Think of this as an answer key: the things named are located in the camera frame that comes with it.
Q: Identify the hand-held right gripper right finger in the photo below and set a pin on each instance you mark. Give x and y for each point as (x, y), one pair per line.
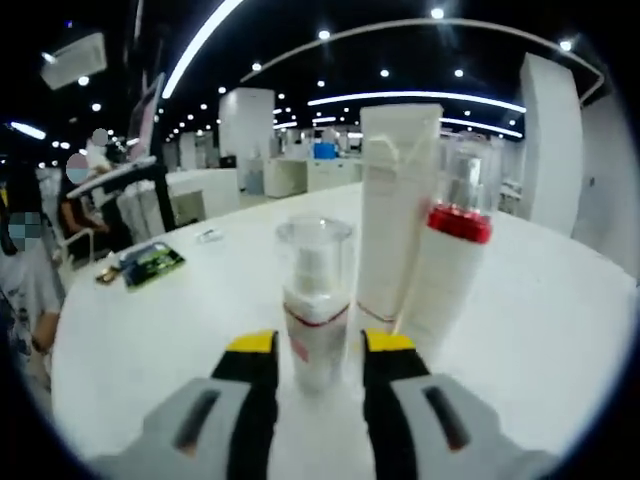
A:
(440, 430)

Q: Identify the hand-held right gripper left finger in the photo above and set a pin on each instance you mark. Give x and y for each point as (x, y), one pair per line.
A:
(200, 430)

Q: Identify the red collar white skincare bottle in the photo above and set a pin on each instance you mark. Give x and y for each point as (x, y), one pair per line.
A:
(445, 280)

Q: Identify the small white skincare pump bottle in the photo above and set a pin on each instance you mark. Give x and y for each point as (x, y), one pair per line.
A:
(315, 310)

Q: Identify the black green skincare packet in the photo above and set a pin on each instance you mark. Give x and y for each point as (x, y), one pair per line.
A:
(152, 265)

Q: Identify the gold foil skincare sachet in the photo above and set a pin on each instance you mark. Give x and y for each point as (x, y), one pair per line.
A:
(106, 277)

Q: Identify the white skincare tube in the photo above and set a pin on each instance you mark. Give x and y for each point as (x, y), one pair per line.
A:
(387, 225)

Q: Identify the blue storage box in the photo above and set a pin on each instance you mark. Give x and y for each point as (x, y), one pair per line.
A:
(324, 150)

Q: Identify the small white table item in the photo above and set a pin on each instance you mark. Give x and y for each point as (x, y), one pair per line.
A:
(210, 235)

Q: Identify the white side desk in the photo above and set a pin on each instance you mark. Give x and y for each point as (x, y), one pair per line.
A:
(205, 192)

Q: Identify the long white office desk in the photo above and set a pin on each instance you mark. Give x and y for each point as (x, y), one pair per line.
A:
(320, 175)

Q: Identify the ceiling air conditioner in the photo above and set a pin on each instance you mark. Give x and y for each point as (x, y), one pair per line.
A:
(75, 60)

